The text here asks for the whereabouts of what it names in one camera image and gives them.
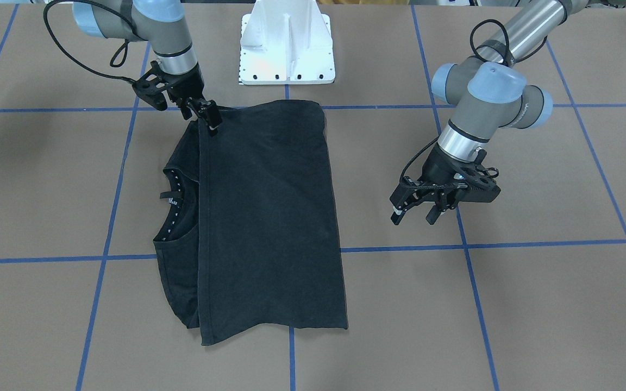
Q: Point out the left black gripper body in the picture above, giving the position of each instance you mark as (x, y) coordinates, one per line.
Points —
(437, 170)

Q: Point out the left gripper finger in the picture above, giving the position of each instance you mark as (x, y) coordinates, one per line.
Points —
(399, 211)
(437, 210)

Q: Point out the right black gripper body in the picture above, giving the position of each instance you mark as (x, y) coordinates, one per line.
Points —
(187, 86)

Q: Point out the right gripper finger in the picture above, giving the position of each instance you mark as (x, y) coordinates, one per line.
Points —
(210, 113)
(187, 109)

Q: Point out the black printed t-shirt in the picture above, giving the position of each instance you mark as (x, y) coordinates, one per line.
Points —
(252, 236)

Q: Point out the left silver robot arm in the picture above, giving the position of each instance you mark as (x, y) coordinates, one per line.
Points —
(488, 93)

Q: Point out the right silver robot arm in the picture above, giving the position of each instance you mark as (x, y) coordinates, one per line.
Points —
(161, 23)

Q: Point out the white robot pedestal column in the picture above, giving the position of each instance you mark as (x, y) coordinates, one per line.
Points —
(286, 42)

